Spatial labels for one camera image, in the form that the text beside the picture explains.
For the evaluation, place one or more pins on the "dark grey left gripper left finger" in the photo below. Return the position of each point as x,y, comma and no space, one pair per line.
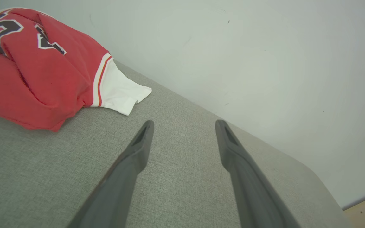
119,190

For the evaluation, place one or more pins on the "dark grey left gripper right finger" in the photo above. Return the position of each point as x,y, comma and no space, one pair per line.
252,193

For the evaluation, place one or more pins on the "red jersey with white sleeves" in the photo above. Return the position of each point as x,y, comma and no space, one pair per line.
43,79

